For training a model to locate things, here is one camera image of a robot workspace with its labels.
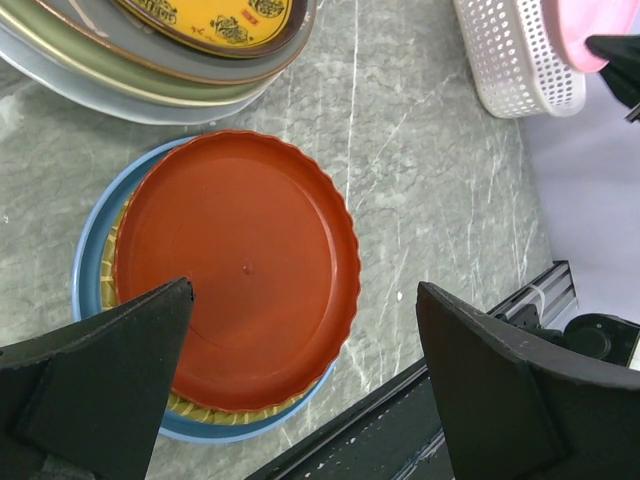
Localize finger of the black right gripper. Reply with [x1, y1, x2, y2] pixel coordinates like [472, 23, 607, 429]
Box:
[586, 34, 640, 123]

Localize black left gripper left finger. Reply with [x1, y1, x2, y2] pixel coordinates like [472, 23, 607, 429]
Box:
[1, 278, 195, 479]

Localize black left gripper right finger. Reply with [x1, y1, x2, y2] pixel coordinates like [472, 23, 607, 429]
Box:
[416, 282, 639, 479]

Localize pink plastic plate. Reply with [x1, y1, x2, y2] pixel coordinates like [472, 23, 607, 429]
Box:
[541, 0, 639, 73]

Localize red-brown scalloped plate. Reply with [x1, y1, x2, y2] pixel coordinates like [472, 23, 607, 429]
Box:
[112, 130, 361, 412]

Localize white perforated plastic bin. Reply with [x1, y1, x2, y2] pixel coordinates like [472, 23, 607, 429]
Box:
[454, 0, 586, 119]

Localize blue plastic plate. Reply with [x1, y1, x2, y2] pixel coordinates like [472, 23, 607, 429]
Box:
[71, 137, 334, 445]

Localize yellow patterned plate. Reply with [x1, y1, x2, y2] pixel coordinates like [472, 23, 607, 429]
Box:
[119, 0, 308, 59]

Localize clear glass plate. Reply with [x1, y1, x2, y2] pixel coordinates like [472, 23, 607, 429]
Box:
[35, 1, 313, 85]

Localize black table front frame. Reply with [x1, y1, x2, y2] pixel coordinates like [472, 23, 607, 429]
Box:
[250, 359, 454, 480]

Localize aluminium rail frame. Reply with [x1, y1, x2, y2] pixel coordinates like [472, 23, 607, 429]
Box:
[488, 260, 578, 329]

